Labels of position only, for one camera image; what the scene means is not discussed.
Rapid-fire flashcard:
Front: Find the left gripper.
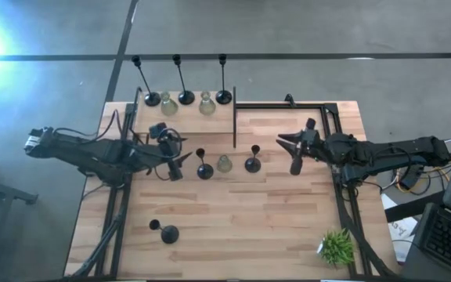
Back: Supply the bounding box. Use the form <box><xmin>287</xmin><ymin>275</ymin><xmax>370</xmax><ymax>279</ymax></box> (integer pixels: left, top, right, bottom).
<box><xmin>149</xmin><ymin>121</ymin><xmax>193</xmax><ymax>182</ymax></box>

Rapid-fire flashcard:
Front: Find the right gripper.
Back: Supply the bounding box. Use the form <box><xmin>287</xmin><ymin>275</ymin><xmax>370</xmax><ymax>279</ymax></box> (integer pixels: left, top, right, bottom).
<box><xmin>276</xmin><ymin>117</ymin><xmax>329</xmax><ymax>176</ymax></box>

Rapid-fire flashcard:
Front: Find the clear green glass vase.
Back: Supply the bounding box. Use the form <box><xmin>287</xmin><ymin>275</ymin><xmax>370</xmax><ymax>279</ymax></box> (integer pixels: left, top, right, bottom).
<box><xmin>160</xmin><ymin>91</ymin><xmax>179</xmax><ymax>117</ymax></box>
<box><xmin>198</xmin><ymin>91</ymin><xmax>217</xmax><ymax>117</ymax></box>
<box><xmin>216</xmin><ymin>154</ymin><xmax>233</xmax><ymax>174</ymax></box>

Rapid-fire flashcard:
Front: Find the short black candlestick holder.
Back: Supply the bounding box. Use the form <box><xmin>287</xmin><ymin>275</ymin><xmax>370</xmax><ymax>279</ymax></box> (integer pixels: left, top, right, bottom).
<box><xmin>244</xmin><ymin>144</ymin><xmax>262</xmax><ymax>174</ymax></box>

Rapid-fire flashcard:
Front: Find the raised wooden shelf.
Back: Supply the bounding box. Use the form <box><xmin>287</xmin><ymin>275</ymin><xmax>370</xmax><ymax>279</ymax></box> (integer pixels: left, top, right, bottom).
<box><xmin>130</xmin><ymin>86</ymin><xmax>238</xmax><ymax>149</ymax></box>

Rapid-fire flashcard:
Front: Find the small green potted plant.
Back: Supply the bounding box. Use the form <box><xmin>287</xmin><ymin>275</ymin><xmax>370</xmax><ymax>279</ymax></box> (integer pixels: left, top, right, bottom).
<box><xmin>317</xmin><ymin>228</ymin><xmax>356</xmax><ymax>269</ymax></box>

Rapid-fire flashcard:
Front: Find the white paper sheet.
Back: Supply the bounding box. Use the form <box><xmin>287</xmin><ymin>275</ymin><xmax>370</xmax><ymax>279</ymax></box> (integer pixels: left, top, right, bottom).
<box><xmin>381</xmin><ymin>193</ymin><xmax>420</xmax><ymax>262</ymax></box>

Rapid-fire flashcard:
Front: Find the black metal stand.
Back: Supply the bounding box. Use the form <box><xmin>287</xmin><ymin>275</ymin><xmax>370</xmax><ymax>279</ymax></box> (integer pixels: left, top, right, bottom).
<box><xmin>0</xmin><ymin>156</ymin><xmax>39</xmax><ymax>282</ymax></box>

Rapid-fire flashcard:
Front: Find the black open laptop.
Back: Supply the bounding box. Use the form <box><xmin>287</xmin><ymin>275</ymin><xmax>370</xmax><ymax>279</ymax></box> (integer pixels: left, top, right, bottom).
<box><xmin>413</xmin><ymin>113</ymin><xmax>451</xmax><ymax>280</ymax></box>

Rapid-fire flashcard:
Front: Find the black metal table frame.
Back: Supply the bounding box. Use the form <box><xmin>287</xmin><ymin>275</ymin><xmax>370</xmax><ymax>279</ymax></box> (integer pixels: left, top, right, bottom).
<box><xmin>64</xmin><ymin>100</ymin><xmax>397</xmax><ymax>282</ymax></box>

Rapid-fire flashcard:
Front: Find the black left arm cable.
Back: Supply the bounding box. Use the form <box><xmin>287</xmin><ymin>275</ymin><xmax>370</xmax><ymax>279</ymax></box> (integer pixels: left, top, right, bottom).
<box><xmin>52</xmin><ymin>108</ymin><xmax>183</xmax><ymax>182</ymax></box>

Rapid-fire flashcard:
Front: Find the yellow floor cable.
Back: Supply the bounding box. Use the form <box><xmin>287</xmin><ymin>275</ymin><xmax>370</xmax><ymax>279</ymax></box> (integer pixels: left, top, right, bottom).
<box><xmin>381</xmin><ymin>164</ymin><xmax>451</xmax><ymax>197</ymax></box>

